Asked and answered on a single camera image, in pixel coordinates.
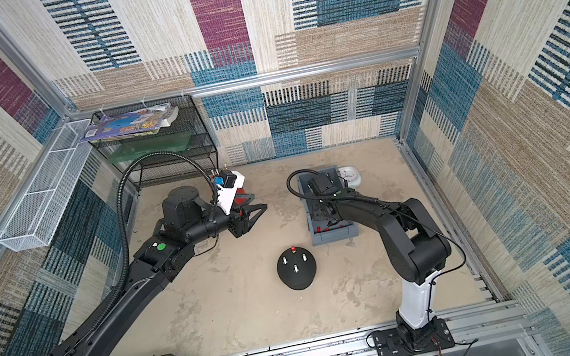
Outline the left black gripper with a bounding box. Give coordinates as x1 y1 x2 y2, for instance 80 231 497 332
180 189 274 250

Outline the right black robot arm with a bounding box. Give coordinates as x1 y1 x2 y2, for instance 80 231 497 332
305 170 452 343

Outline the black dome screw fixture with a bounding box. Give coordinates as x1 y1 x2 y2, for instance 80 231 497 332
276 246 317 291

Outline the grey plastic parts bin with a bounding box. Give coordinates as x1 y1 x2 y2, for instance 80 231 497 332
296 166 359 246

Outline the white round kitchen timer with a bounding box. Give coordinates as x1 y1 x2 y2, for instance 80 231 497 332
338 166 362 189

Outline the colourful book on shelf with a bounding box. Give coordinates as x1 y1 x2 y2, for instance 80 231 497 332
80 103 180 143

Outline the green folder on shelf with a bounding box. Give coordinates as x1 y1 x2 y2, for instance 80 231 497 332
109 132 193 165

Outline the right black corrugated cable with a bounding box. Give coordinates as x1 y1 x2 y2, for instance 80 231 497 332
283 156 382 218

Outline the black corrugated cable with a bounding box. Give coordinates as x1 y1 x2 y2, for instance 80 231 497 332
59 142 239 334
283 156 382 218

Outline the black wire shelf rack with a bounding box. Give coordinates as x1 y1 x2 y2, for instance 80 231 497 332
80 95 220 189

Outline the left black corrugated cable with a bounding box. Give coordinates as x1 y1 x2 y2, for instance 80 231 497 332
59 142 239 334

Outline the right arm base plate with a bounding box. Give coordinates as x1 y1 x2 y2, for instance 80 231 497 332
365 317 457 356

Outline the white wire mesh basket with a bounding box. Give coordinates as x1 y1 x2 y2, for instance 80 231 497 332
0 120 92 252

